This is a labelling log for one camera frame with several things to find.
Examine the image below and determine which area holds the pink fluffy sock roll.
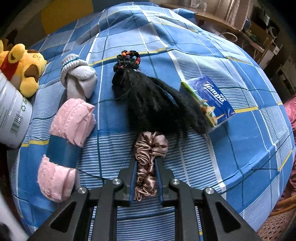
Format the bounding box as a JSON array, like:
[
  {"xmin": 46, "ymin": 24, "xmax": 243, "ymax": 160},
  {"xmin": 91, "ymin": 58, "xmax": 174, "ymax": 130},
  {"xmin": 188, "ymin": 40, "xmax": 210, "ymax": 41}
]
[{"xmin": 37, "ymin": 98, "xmax": 96, "ymax": 203}]

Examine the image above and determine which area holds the brown satin scrunchie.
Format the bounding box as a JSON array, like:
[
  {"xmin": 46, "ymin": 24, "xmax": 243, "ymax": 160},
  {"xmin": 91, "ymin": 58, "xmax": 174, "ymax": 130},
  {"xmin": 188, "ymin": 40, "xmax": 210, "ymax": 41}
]
[{"xmin": 133, "ymin": 131, "xmax": 169, "ymax": 202}]

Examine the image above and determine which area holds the cluttered shelf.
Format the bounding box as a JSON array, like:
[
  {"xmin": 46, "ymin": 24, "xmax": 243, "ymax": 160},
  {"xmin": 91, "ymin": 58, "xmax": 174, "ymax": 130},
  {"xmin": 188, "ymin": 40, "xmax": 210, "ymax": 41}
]
[{"xmin": 250, "ymin": 0, "xmax": 296, "ymax": 93}]

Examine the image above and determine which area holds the blue tissue pack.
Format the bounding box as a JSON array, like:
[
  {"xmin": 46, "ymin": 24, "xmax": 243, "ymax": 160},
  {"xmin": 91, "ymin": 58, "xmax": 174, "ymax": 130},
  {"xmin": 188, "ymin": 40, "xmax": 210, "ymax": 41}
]
[{"xmin": 180, "ymin": 75, "xmax": 236, "ymax": 133}]

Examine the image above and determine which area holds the pink patterned curtain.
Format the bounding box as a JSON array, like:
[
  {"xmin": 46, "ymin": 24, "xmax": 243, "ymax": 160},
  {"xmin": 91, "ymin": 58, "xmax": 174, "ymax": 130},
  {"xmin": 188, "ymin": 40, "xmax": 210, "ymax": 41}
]
[{"xmin": 215, "ymin": 0, "xmax": 251, "ymax": 30}]

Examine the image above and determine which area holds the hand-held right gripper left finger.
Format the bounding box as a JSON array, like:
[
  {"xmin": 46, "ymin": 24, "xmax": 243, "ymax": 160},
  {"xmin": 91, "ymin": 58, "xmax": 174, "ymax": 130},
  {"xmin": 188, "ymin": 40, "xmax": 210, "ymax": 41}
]
[{"xmin": 28, "ymin": 156, "xmax": 139, "ymax": 241}]

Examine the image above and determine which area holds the black beaded hair wig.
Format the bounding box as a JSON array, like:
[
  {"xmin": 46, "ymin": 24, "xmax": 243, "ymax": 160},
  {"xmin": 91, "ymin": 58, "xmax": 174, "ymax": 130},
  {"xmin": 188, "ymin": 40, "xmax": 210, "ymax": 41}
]
[{"xmin": 112, "ymin": 50, "xmax": 210, "ymax": 139}]

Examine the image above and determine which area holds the white metal chair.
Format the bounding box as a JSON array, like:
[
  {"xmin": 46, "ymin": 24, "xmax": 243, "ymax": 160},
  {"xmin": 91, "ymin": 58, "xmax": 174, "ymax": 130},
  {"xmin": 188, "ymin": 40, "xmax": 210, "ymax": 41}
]
[{"xmin": 240, "ymin": 23, "xmax": 266, "ymax": 61}]

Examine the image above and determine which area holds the grey knitted sock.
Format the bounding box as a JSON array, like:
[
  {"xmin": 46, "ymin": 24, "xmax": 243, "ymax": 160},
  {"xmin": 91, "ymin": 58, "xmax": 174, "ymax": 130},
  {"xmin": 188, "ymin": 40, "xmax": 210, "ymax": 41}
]
[{"xmin": 60, "ymin": 54, "xmax": 98, "ymax": 100}]

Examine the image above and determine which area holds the yellow bear plush toy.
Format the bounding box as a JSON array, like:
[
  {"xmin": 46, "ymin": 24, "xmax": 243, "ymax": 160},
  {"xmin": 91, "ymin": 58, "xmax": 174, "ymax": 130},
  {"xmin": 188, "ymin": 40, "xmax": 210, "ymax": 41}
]
[{"xmin": 0, "ymin": 44, "xmax": 48, "ymax": 98}]

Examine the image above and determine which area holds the wooden desk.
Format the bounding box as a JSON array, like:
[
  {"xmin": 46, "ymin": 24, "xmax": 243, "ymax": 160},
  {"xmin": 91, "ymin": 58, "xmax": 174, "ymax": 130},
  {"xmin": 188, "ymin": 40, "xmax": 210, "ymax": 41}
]
[{"xmin": 159, "ymin": 0, "xmax": 241, "ymax": 33}]

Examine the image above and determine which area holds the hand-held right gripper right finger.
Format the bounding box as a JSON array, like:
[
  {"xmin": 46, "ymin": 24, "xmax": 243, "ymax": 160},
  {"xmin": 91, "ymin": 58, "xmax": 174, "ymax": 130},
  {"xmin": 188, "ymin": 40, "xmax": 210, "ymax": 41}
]
[{"xmin": 154, "ymin": 158, "xmax": 262, "ymax": 241}]

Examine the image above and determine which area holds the white tin can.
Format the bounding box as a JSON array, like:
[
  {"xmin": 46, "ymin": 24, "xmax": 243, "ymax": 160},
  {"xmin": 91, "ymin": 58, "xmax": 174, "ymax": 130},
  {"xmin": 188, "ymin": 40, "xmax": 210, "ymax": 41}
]
[{"xmin": 0, "ymin": 70, "xmax": 33, "ymax": 149}]

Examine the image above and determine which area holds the grey yellow blue headboard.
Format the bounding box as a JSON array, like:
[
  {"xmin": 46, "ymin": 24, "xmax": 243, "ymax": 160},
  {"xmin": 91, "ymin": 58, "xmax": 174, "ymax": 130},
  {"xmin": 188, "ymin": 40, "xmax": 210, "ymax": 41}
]
[{"xmin": 5, "ymin": 0, "xmax": 111, "ymax": 40}]

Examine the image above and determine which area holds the pink cloth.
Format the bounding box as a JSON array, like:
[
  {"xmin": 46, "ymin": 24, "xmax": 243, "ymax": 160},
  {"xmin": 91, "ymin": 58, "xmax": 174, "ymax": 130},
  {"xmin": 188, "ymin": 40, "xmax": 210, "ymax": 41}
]
[{"xmin": 283, "ymin": 96, "xmax": 296, "ymax": 130}]

